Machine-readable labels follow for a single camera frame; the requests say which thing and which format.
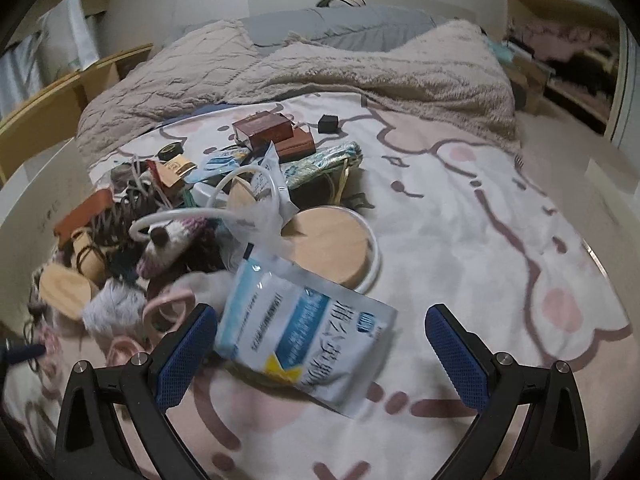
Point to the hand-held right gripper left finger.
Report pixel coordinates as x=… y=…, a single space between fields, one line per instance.
x=185 y=355

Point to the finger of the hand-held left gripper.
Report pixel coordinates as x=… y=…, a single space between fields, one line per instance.
x=25 y=353

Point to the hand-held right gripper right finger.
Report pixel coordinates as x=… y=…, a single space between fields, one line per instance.
x=457 y=360

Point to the large blue white sachet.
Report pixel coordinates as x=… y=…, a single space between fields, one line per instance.
x=300 y=325

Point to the white storage box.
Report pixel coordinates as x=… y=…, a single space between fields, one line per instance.
x=45 y=195

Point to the pink plastic clip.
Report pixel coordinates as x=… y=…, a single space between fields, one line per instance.
x=125 y=347

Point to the pink hair claw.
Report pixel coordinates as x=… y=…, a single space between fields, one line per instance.
x=170 y=295

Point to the oval wooden piece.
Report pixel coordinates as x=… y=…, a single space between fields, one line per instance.
x=65 y=287

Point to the white fluffy pompom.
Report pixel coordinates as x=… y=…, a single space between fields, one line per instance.
x=112 y=307

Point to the purple white crocheted toy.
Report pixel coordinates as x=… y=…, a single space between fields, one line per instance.
x=170 y=247

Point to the wooden clip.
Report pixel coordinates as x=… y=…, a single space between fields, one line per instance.
x=87 y=260

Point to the brown leather holder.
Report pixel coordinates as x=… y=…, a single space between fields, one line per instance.
x=82 y=217

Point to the brown hair claw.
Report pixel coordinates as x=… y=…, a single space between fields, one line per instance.
x=125 y=210

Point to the round wooden lid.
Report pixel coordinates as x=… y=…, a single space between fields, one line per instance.
x=330 y=245

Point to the orange gold small box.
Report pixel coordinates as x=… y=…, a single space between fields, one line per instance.
x=175 y=170

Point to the small blue white sachet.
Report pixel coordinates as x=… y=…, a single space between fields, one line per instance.
x=267 y=175
x=220 y=165

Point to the black tape roll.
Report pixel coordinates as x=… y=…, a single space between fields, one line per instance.
x=167 y=152

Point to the patterned fabric pouch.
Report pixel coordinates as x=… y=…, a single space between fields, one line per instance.
x=325 y=162

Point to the brown leather wallet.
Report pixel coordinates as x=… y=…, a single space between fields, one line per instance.
x=297 y=145

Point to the red cigarette box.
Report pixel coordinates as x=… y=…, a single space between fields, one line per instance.
x=262 y=127

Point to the wooden shelf unit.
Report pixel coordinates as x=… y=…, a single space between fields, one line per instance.
x=30 y=105

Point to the black cube charger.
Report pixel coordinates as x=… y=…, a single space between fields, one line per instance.
x=328 y=124

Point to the pale blue curtain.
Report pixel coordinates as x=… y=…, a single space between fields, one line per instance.
x=20 y=80

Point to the cardboard box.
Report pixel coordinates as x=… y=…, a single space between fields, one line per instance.
x=530 y=80

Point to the beige fluffy blanket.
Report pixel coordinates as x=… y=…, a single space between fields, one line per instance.
x=350 y=75

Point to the white louvered door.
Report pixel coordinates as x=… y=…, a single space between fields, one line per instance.
x=625 y=100

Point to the teal packet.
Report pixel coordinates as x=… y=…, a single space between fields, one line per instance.
x=502 y=51

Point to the dark clothes pile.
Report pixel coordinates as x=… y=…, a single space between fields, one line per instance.
x=580 y=67

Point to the white tote bag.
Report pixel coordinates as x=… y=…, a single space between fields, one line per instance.
x=70 y=35

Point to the pink clothes pile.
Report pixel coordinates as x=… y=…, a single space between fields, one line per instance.
x=565 y=35

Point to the open wardrobe niche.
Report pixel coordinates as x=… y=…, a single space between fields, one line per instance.
x=525 y=10

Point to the grey bed headboard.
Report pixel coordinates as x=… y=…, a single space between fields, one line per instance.
x=280 y=0

